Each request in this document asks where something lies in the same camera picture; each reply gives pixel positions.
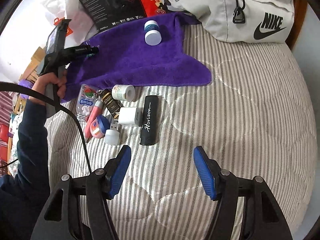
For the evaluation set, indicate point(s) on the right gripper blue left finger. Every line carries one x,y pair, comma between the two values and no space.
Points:
116,169

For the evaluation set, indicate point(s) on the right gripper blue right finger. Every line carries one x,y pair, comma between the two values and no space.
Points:
208,171

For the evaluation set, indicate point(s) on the small white USB light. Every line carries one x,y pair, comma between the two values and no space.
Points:
112,135

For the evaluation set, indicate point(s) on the blue lid vaseline jar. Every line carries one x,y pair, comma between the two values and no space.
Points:
99,126

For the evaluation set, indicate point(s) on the clear mint candy bottle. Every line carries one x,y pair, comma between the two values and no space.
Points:
85,102

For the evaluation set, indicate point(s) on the black Horizon case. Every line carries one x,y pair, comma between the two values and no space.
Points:
149,122

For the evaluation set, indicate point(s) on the white USB wall charger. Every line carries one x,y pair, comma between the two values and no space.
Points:
130,116

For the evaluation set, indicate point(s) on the pink lip balm tube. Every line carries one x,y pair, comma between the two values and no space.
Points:
97,110

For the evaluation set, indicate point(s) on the black gold cosmetic tube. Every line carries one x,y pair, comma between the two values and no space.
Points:
111,104

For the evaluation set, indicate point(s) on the small white pill bottle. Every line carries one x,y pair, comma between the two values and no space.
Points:
123,92

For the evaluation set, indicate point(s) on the white blue balm stick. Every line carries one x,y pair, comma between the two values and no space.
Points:
152,35

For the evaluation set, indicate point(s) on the left forearm dark sleeve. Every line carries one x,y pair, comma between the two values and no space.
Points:
23,196

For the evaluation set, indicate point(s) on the wooden bedside furniture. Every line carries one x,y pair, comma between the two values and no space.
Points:
30,73

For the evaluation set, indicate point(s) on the white Miniso shopping bag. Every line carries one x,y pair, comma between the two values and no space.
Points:
80,23

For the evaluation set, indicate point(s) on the purple towel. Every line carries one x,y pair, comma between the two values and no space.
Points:
124,58

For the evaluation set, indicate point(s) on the striped mattress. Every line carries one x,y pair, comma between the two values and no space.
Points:
255,119

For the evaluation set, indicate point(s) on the black headset box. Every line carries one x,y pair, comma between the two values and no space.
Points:
107,14

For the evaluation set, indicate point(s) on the grey Nike waist bag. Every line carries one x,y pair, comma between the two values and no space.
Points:
251,21

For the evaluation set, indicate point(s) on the wooden door frame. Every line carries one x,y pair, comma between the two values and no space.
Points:
300,12

